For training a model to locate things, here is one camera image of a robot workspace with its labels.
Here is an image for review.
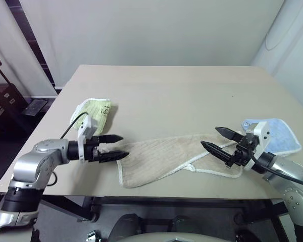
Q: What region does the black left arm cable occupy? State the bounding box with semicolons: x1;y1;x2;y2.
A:
45;112;90;188

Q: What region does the dark cabinet with labels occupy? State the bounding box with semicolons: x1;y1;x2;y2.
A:
0;80;28;132

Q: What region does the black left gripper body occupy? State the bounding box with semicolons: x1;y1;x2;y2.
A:
84;135;103;163

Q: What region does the silver robot torso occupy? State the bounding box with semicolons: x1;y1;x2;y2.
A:
100;230;243;242

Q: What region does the black foot pedal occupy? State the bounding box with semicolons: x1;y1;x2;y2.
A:
22;99;47;116

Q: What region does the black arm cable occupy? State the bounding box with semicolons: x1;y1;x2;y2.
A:
45;112;90;188
249;148;303;189

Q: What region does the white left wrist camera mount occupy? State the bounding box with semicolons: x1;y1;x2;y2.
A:
77;115;98;162

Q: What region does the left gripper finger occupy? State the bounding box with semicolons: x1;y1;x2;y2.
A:
97;151;130;164
98;135;124;144

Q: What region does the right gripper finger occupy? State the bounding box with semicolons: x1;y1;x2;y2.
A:
215;127;243;145
200;141;233;165

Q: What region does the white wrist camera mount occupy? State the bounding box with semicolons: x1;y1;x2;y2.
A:
244;122;271;172
77;115;98;162

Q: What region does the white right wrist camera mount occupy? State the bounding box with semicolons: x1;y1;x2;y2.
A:
244;122;271;172

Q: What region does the white standing screen panel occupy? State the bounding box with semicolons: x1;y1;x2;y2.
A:
252;0;303;106
0;0;59;98

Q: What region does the green ribbed towel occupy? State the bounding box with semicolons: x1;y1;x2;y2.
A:
70;97;116;136

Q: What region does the blue terry towel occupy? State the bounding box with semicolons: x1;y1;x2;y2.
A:
241;117;302;158

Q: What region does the beige ribbed towel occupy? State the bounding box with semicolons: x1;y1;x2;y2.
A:
116;133;243;189

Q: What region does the small metal buckle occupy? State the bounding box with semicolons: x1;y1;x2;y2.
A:
87;231;101;242

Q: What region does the black metal table frame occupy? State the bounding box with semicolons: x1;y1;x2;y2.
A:
0;194;290;224

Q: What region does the dark rounded shape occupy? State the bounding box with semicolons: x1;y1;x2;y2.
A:
171;215;200;233
113;213;144;237

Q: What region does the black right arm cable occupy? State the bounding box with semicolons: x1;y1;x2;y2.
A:
249;148;303;189

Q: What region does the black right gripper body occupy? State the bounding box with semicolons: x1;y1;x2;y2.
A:
225;133;259;169

